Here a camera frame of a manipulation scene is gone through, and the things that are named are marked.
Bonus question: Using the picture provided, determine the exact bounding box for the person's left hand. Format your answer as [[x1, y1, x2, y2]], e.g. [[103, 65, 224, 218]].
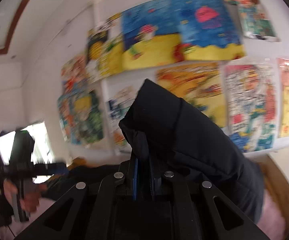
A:
[[3, 179, 47, 212]]

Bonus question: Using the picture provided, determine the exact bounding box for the blond child green painting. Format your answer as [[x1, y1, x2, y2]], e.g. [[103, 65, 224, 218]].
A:
[[57, 53, 104, 147]]

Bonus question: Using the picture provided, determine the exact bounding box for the wooden bed frame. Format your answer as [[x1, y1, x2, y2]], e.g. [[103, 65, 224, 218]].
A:
[[255, 154, 289, 234]]

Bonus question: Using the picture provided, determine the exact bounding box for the white wall conduit pipe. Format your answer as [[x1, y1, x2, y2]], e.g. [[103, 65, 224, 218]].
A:
[[93, 0, 116, 156]]

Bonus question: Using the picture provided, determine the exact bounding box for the blue and yellow sea painting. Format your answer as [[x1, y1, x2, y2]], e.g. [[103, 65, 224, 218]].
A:
[[122, 0, 245, 70]]

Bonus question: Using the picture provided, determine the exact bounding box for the dark navy puffer jacket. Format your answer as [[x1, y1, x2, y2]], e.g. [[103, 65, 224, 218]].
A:
[[44, 78, 265, 224]]

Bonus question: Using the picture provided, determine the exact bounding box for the pink bed quilt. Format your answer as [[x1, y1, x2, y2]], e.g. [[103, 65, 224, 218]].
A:
[[257, 189, 289, 239]]

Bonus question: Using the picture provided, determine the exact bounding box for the bee and sunflower painting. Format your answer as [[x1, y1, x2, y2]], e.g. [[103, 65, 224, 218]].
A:
[[86, 13, 123, 83]]

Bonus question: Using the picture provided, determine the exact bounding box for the orange fruit juice painting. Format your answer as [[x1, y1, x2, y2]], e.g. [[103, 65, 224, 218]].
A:
[[107, 86, 136, 154]]

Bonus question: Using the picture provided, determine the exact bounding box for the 2024 dragon city painting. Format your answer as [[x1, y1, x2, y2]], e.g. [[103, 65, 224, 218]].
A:
[[224, 64, 277, 153]]

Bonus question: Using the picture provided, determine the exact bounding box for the bright window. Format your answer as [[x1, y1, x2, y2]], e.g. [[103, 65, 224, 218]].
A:
[[0, 122, 55, 176]]

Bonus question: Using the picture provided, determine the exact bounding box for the yellow landscape hill painting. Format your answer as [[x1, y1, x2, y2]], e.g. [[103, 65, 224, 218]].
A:
[[156, 62, 227, 128]]

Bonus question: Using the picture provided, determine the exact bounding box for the red haired girl painting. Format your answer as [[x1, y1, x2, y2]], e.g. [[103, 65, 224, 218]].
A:
[[224, 0, 280, 42]]

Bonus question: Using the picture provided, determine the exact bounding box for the brown ceiling trim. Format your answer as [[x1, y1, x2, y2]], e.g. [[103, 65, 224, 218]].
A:
[[0, 0, 45, 58]]

